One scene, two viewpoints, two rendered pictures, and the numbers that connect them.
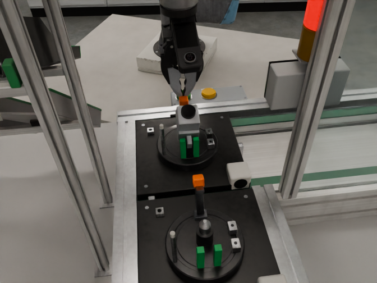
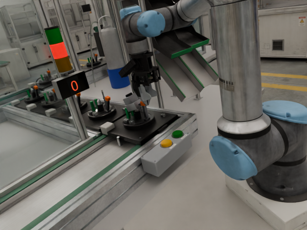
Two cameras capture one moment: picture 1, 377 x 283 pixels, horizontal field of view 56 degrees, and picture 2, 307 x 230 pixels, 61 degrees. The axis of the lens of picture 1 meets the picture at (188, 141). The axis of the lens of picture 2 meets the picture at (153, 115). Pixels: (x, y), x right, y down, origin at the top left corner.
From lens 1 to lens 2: 1.54 m
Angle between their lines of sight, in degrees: 104
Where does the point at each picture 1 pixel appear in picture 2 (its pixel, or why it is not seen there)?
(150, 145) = (156, 114)
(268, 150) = (109, 159)
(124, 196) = not seen: hidden behind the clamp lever
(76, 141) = (214, 120)
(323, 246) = not seen: hidden behind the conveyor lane
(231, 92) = (154, 154)
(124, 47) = not seen: outside the picture
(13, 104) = (182, 63)
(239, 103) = (142, 152)
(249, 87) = (180, 214)
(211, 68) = (240, 207)
